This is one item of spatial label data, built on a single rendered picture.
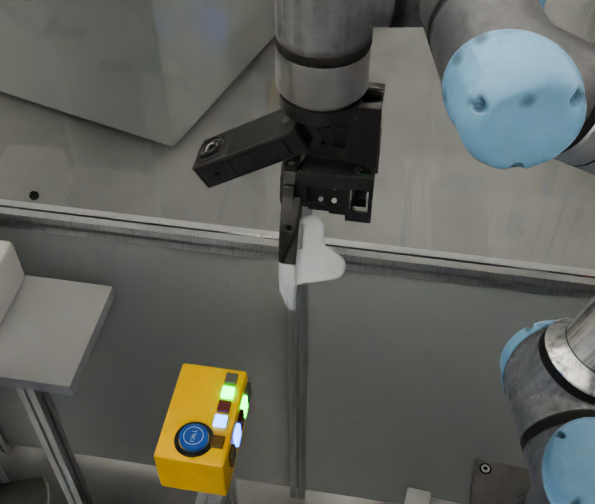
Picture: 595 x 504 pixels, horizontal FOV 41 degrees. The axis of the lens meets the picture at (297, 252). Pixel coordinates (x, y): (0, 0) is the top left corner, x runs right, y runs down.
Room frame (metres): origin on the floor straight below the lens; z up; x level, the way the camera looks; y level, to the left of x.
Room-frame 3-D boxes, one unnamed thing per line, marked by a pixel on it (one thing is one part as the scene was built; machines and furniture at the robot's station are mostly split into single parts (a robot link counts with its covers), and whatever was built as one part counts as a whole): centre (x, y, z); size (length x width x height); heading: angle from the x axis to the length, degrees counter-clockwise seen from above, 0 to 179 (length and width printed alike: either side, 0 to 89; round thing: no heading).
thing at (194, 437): (0.57, 0.14, 1.08); 0.04 x 0.04 x 0.02
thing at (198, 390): (0.61, 0.14, 1.02); 0.16 x 0.10 x 0.11; 171
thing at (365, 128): (0.54, -0.03, 1.62); 0.09 x 0.08 x 0.12; 80
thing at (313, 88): (0.54, -0.02, 1.70); 0.08 x 0.08 x 0.05
